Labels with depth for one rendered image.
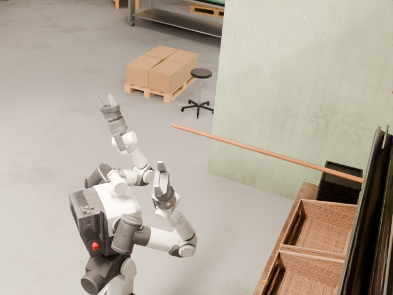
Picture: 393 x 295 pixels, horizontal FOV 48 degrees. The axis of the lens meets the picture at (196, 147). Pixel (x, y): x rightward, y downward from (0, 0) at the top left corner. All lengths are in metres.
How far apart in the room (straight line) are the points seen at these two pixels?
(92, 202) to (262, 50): 2.39
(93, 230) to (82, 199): 0.15
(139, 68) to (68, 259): 3.21
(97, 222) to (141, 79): 4.34
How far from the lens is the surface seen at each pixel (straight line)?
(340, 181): 3.37
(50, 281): 3.68
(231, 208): 4.31
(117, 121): 2.25
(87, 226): 2.07
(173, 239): 2.03
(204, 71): 5.78
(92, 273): 2.29
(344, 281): 1.83
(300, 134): 4.18
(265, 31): 3.94
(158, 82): 6.12
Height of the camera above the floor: 2.71
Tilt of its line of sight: 32 degrees down
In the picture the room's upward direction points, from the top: 5 degrees clockwise
